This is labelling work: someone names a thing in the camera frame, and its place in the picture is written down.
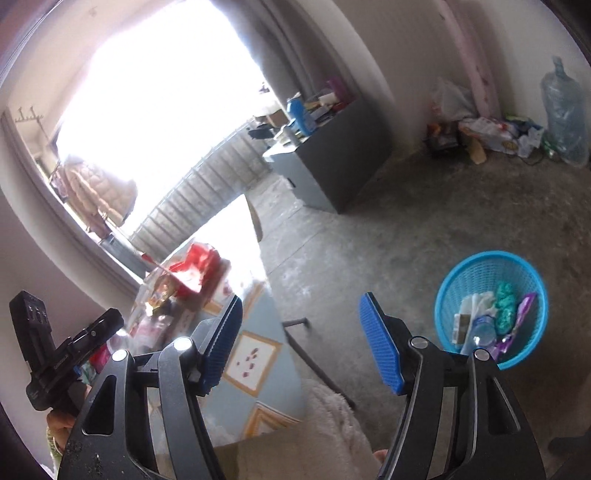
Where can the person's left hand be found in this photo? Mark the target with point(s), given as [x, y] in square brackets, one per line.
[60, 421]

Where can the large water jug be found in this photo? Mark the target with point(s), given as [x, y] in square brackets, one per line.
[565, 110]

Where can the green glass bottle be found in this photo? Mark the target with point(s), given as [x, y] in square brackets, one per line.
[551, 146]

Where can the red wrapper packet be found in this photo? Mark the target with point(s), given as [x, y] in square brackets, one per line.
[194, 267]

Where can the fruit print tablecloth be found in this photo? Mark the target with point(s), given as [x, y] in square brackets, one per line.
[258, 360]

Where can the blue mesh basket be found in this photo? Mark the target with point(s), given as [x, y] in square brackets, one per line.
[466, 274]

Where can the pile of litter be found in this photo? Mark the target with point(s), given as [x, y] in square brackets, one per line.
[489, 131]

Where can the pink cup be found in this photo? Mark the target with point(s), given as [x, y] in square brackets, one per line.
[335, 86]

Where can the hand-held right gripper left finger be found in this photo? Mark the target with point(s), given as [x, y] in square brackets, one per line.
[226, 341]

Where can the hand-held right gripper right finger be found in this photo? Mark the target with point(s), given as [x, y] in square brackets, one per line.
[381, 341]

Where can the grey cabinet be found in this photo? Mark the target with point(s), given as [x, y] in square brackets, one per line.
[332, 170]

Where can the black metal frame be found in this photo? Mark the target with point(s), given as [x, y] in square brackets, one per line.
[318, 364]

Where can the blue spray bottle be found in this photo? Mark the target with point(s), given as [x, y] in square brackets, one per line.
[300, 117]

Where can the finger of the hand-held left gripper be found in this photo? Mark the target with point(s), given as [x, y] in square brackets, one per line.
[101, 330]

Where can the hanging puffer jacket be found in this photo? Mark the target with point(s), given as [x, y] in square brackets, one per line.
[97, 194]

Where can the wall coat hooks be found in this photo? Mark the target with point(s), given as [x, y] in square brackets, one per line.
[27, 115]

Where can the cardboard box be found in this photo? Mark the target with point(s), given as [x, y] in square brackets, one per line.
[277, 118]

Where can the beige curtain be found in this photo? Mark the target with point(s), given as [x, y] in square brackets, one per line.
[295, 55]

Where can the pink rolled mat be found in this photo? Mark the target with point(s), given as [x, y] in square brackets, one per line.
[480, 69]

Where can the white plastic bag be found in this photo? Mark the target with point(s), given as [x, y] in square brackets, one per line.
[452, 99]

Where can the gold snack packet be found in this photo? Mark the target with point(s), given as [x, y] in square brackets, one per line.
[161, 293]

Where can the green packet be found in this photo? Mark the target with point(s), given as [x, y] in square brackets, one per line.
[505, 304]

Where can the yellow purple snack bag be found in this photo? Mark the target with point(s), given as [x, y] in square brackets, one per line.
[524, 309]

